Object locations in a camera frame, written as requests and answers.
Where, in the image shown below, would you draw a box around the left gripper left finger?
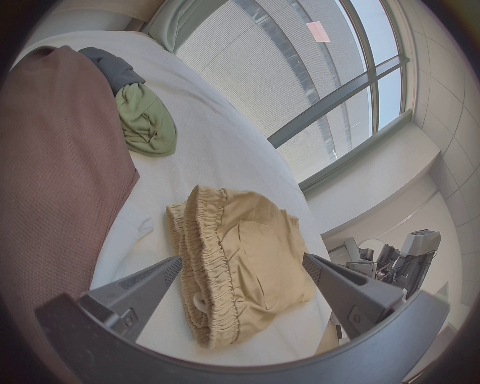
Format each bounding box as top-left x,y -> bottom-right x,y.
77,255 -> 184,344

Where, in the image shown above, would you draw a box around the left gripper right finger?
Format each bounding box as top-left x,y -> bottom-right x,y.
301,253 -> 407,342

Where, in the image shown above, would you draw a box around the tan shorts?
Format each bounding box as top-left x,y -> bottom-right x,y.
165,186 -> 316,349

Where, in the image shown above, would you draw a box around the bed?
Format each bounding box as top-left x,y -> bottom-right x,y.
15,11 -> 338,372

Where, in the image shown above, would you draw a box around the brown shorts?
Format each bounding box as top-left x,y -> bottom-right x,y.
0,45 -> 141,312

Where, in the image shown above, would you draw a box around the green garment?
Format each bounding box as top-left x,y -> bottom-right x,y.
114,80 -> 179,158

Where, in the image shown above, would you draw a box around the black garment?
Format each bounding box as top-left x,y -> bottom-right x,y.
78,47 -> 147,94

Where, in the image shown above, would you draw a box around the window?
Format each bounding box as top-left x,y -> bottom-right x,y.
150,0 -> 417,192

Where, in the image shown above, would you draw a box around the grey-green curtain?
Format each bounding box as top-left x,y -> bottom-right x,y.
148,0 -> 211,53

